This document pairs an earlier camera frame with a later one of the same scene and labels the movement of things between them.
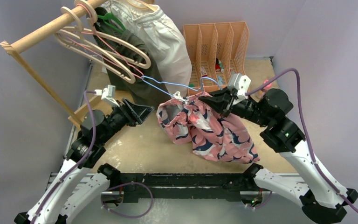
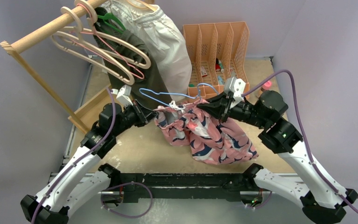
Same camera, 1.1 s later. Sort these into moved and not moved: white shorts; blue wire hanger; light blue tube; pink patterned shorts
Moved: blue wire hanger
Not moved: pink patterned shorts; light blue tube; white shorts
